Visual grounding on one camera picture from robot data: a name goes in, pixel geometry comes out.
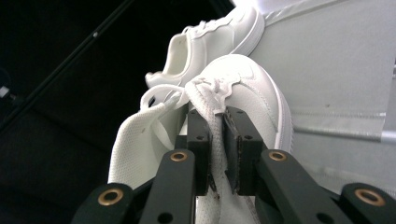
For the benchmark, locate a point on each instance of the black metal pole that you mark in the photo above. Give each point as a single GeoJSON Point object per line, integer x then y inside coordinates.
{"type": "Point", "coordinates": [65, 65]}

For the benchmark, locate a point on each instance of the dark curtain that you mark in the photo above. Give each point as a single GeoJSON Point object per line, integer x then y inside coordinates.
{"type": "Point", "coordinates": [46, 149]}

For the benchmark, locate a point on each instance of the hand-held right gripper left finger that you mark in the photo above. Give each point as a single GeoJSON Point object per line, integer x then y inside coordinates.
{"type": "Point", "coordinates": [202, 149]}

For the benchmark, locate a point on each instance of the white sneaker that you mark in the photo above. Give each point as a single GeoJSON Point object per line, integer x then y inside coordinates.
{"type": "Point", "coordinates": [255, 93]}
{"type": "Point", "coordinates": [211, 40]}

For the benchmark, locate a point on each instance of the clear two-tier shoe rack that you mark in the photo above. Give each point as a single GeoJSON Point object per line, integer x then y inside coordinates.
{"type": "Point", "coordinates": [327, 62]}

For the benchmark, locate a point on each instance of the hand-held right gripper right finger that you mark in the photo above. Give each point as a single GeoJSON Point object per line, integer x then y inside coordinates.
{"type": "Point", "coordinates": [243, 149]}

